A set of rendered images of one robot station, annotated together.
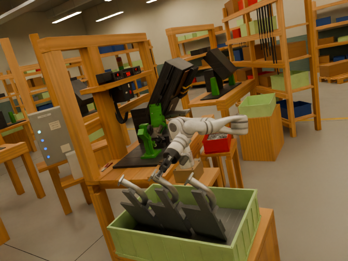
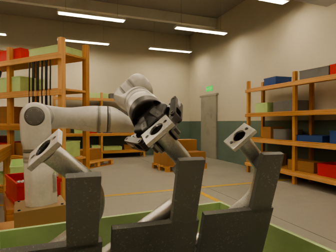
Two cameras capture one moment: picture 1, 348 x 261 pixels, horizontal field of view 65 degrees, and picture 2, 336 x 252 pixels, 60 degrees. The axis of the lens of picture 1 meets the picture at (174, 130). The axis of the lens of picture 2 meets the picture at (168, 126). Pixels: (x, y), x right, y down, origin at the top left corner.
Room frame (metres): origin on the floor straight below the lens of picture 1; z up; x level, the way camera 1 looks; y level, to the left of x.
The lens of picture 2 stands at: (0.81, 0.52, 1.21)
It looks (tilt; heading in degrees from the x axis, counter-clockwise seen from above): 1 degrees down; 304
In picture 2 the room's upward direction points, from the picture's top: straight up
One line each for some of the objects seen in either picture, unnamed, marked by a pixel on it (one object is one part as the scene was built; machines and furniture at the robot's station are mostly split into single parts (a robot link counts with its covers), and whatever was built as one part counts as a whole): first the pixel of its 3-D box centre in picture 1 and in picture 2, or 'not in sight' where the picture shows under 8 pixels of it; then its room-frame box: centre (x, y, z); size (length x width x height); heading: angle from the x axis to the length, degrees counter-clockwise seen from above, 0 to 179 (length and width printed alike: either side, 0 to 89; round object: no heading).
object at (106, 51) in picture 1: (129, 80); not in sight; (8.43, 0.98, 1.14); 2.45 x 0.55 x 2.28; 145
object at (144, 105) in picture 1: (149, 121); not in sight; (2.68, 0.22, 1.07); 0.30 x 0.18 x 0.34; 156
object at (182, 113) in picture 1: (169, 115); not in sight; (2.56, 0.01, 1.11); 0.39 x 0.16 x 0.03; 66
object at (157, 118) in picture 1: (157, 114); not in sight; (2.43, 0.11, 1.17); 0.13 x 0.12 x 0.20; 156
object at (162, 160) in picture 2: not in sight; (179, 154); (4.86, -5.95, 0.37); 1.20 x 0.80 x 0.74; 63
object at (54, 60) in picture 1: (122, 97); not in sight; (2.65, 0.41, 1.36); 1.49 x 0.09 x 0.97; 156
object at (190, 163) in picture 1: (184, 154); (39, 177); (1.69, -0.03, 1.03); 0.09 x 0.09 x 0.17; 72
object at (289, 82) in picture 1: (262, 58); (20, 123); (5.18, -1.89, 1.19); 2.30 x 0.55 x 2.39; 6
